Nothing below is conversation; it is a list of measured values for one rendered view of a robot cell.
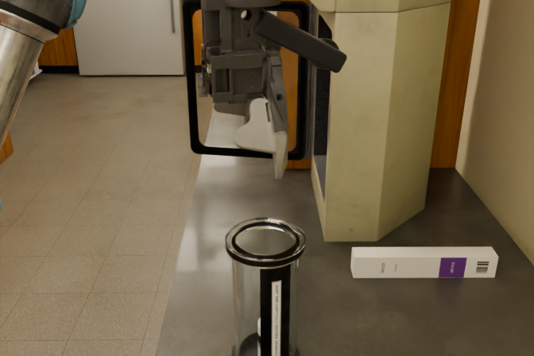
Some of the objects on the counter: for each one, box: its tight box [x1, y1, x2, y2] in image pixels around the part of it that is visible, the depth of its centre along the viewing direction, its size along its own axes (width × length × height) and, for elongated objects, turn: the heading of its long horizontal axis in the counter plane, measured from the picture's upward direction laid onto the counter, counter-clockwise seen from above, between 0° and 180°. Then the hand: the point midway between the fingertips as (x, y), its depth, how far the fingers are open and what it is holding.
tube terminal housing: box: [311, 0, 457, 242], centre depth 114 cm, size 25×32×77 cm
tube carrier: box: [226, 218, 306, 356], centre depth 77 cm, size 11×11×21 cm
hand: (267, 155), depth 68 cm, fingers open, 14 cm apart
